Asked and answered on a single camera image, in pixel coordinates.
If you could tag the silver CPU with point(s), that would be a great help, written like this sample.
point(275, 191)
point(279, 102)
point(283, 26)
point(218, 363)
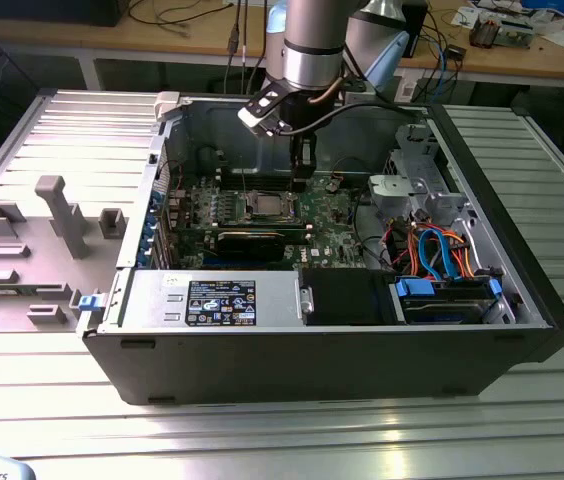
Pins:
point(269, 206)

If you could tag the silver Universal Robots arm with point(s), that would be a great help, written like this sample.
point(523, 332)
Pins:
point(312, 50)

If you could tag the green motherboard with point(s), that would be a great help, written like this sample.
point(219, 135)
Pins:
point(332, 235)

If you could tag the silver drive cage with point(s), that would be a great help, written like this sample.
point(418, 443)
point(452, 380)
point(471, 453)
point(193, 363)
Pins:
point(397, 192)

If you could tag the grey case latch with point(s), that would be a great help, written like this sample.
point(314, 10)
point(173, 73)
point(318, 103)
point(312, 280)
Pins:
point(167, 105)

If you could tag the wooden desk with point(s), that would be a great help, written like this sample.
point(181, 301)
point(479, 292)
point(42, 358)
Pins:
point(162, 30)

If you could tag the black drive bay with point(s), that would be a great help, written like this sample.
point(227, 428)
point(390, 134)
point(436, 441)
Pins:
point(344, 297)

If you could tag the copper heat sink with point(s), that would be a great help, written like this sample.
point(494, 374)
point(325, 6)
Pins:
point(484, 31)

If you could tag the metal drive unit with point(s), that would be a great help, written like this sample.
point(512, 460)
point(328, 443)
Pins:
point(516, 34)

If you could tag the silver power supply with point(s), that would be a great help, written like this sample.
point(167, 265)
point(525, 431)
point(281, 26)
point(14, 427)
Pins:
point(152, 300)

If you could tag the hard disk in blue carrier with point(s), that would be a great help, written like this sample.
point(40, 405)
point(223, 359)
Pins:
point(442, 307)

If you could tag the black open PC case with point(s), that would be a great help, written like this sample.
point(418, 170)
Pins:
point(312, 360)

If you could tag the blue plastic clip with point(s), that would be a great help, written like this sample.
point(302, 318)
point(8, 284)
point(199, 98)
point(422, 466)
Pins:
point(89, 303)

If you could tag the grey parts rack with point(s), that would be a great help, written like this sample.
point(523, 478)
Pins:
point(37, 280)

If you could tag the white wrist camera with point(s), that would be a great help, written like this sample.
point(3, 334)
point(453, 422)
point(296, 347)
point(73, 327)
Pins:
point(261, 107)

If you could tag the blue card retention bracket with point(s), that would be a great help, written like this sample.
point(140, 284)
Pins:
point(147, 235)

